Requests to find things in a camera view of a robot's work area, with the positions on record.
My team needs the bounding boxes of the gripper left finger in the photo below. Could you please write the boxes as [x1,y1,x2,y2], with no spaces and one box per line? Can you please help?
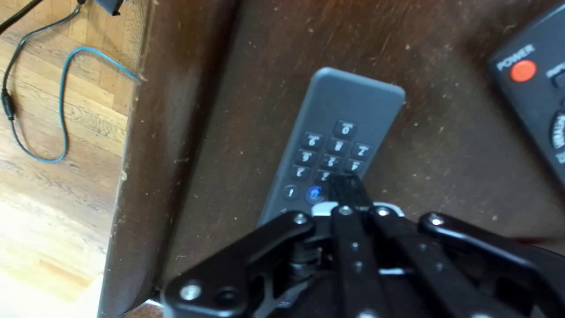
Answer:
[161,176,385,318]

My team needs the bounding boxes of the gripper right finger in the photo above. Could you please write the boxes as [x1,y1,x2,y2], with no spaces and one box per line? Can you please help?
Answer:
[351,176,565,318]

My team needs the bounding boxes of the dark grey remote with number keys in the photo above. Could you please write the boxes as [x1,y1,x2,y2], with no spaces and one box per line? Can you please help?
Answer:
[257,67,407,227]

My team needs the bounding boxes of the black remote with orange button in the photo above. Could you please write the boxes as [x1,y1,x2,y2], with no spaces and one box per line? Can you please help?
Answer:
[488,2,565,190]

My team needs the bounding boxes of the blue cable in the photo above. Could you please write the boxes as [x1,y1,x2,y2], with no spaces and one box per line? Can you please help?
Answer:
[11,46,140,164]

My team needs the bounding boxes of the thin black cable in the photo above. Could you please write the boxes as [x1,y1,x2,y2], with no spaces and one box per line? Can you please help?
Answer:
[1,0,87,122]

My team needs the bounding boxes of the thick black cable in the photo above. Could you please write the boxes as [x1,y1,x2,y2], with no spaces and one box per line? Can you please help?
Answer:
[0,0,45,35]

